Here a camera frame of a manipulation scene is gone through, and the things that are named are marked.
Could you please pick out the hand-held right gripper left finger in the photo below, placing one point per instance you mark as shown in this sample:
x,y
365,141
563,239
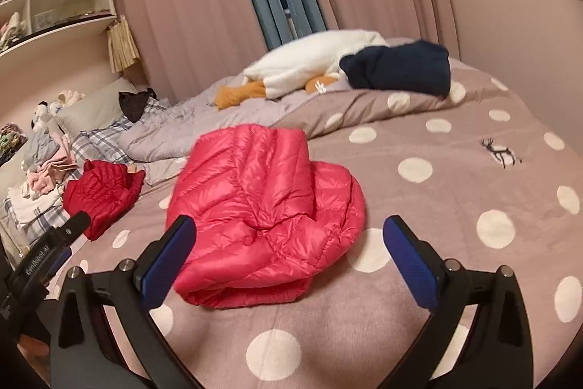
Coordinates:
x,y
166,266

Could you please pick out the black and white plush toys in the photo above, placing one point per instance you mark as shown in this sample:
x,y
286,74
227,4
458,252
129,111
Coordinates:
x,y
48,108

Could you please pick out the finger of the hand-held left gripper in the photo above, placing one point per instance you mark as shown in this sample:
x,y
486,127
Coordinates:
x,y
77,226

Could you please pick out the navy blue garment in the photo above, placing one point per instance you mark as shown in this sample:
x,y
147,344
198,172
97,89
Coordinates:
x,y
401,67

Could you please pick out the beige fringed hanging cloth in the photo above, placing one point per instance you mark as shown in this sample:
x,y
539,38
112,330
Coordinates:
x,y
123,45

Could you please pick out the pile of folded clothes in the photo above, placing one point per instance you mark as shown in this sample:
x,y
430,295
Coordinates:
x,y
45,170

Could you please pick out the white pillow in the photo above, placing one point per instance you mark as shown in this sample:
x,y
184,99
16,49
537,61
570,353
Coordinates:
x,y
91,106

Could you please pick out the grey duvet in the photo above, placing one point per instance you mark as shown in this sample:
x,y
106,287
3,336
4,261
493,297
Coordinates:
x,y
191,120

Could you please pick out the brown polka-dot blanket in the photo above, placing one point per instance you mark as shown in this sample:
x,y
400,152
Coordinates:
x,y
410,134

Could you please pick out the white goose plush toy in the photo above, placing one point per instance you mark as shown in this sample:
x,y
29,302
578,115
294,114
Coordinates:
x,y
300,61

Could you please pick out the black garment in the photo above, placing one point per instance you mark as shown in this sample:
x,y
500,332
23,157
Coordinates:
x,y
134,104

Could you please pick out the dark red down jacket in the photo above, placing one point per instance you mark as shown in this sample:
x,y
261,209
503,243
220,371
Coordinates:
x,y
100,193

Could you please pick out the green patterned cloth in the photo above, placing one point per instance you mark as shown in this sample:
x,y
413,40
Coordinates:
x,y
12,143

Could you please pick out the pink-red down jacket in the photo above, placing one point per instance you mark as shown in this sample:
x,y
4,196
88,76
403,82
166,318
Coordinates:
x,y
255,197

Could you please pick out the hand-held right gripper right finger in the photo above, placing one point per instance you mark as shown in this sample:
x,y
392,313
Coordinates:
x,y
412,266

